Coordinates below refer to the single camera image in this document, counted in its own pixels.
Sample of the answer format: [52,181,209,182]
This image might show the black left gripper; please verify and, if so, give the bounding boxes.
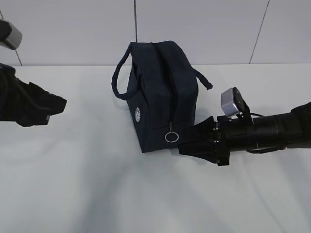
[9,81,67,127]

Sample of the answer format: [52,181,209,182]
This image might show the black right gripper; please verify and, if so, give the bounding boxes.
[178,116,230,166]

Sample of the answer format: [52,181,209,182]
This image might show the navy blue fabric lunch bag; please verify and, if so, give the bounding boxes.
[111,41,213,153]

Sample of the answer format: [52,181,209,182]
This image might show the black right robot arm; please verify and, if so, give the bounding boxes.
[178,103,311,166]

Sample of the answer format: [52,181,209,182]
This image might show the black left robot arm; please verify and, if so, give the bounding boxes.
[0,64,67,127]

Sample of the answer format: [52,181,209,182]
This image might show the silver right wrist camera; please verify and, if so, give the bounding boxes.
[221,87,245,118]

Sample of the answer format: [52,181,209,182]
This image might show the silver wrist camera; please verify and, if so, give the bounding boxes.
[0,19,23,50]
[221,87,245,118]

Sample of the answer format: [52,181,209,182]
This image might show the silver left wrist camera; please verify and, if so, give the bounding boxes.
[0,19,23,50]

